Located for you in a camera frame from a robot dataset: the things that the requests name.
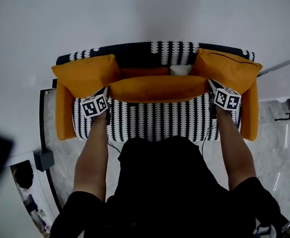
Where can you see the long orange cushion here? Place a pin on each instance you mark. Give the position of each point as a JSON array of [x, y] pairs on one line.
[[157, 88]]

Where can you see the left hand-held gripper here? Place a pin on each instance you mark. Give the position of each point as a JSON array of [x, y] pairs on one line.
[[94, 106]]

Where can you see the person's black clothing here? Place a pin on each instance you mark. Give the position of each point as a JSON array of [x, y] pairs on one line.
[[165, 192]]

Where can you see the black lumpy object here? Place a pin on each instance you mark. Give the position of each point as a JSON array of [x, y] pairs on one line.
[[24, 176]]

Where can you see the patterned sofa seat orange arms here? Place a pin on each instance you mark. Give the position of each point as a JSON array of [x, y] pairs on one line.
[[157, 120]]

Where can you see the white cabinet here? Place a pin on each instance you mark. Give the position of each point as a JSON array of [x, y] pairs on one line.
[[281, 83]]

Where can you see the person's right forearm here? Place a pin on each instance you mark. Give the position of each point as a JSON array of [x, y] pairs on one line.
[[234, 147]]

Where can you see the dark orange cushion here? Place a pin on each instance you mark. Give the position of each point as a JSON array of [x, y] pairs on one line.
[[145, 72]]

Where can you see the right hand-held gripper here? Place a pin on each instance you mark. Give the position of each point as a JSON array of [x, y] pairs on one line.
[[227, 99]]

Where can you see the square orange cushion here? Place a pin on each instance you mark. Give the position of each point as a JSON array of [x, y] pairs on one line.
[[228, 69], [85, 74]]

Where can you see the person's left forearm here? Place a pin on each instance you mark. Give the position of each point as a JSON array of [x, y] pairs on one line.
[[91, 157]]

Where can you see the grey box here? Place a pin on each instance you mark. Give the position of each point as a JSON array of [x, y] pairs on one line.
[[44, 160]]

